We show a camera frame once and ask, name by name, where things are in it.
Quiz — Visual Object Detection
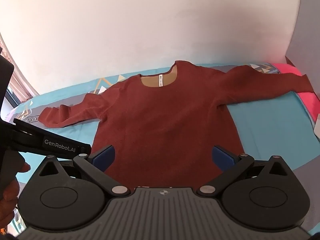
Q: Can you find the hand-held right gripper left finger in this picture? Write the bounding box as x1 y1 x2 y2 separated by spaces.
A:
35 145 131 197

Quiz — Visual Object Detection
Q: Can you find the window frame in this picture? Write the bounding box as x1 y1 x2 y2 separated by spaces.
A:
0 34 39 120

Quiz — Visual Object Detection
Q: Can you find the rust red sweater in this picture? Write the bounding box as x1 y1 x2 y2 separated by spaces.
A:
40 60 314 188

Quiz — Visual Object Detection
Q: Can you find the person's left hand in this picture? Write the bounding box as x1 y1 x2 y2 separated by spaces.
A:
0 162 31 233

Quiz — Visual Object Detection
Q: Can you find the teal geometric print bedsheet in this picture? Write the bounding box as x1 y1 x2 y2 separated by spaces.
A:
0 61 320 237

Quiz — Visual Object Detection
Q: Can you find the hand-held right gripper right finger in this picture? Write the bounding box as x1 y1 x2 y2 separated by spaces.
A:
197 145 291 197

